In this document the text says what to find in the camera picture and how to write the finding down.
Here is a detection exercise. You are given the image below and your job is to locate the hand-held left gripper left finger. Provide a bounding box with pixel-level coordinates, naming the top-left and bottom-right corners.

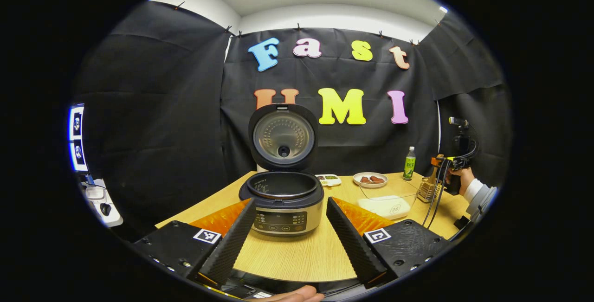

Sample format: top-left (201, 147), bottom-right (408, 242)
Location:
top-left (132, 198), bottom-right (257, 289)

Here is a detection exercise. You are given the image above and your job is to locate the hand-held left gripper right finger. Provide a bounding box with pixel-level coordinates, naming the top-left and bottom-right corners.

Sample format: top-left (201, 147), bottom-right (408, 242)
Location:
top-left (326, 196), bottom-right (453, 289)

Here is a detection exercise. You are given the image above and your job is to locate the clear wire chopstick holder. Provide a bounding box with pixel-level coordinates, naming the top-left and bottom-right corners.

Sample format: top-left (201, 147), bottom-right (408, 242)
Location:
top-left (416, 177), bottom-right (441, 203)

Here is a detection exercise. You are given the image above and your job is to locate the black silver rice cooker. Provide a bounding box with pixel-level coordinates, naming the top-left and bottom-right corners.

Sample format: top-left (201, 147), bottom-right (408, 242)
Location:
top-left (239, 103), bottom-right (325, 238)

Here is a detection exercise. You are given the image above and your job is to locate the green tea bottle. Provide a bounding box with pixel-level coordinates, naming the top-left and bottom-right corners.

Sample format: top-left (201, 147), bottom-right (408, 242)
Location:
top-left (403, 147), bottom-right (417, 181)

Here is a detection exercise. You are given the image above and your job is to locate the clear glass dish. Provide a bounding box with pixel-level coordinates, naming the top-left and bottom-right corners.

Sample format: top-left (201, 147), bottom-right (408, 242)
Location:
top-left (357, 179), bottom-right (419, 221)

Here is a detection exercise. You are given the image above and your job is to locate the white round plate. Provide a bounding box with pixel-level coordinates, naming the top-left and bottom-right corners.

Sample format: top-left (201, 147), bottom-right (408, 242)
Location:
top-left (353, 172), bottom-right (388, 188)

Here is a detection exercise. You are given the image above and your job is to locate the white side desk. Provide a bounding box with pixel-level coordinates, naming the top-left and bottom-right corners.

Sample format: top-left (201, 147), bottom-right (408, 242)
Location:
top-left (81, 179), bottom-right (124, 227)

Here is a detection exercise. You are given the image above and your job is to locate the black backdrop cloth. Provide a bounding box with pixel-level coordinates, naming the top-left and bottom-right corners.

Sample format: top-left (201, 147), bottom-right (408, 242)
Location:
top-left (70, 0), bottom-right (513, 242)

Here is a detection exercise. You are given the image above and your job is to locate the computer monitor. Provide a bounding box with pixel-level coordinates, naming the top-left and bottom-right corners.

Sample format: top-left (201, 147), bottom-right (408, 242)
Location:
top-left (68, 103), bottom-right (89, 173)

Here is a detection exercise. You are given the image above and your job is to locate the black cable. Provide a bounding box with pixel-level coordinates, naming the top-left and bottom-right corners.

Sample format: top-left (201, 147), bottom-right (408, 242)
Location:
top-left (421, 158), bottom-right (453, 229)

